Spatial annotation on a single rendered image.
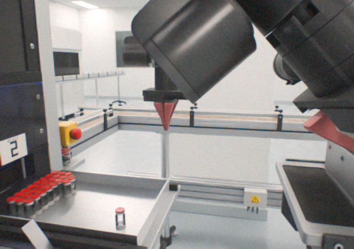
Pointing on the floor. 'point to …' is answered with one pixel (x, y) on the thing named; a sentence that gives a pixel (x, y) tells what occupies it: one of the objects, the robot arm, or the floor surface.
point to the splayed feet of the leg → (167, 238)
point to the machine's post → (41, 22)
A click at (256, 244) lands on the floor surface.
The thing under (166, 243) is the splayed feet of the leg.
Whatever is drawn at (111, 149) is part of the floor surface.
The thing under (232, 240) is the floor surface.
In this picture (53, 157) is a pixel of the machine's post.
